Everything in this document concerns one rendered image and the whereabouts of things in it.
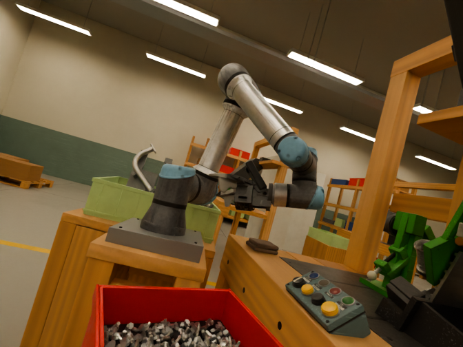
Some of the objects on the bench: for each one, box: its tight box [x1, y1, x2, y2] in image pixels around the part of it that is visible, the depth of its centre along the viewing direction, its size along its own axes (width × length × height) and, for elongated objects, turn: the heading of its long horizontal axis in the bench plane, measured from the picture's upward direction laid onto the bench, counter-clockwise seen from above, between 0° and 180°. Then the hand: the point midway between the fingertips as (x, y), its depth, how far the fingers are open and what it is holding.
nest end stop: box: [386, 283, 409, 311], centre depth 53 cm, size 4×7×6 cm, turn 94°
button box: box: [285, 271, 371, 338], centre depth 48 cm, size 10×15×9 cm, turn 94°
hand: (212, 184), depth 80 cm, fingers open, 14 cm apart
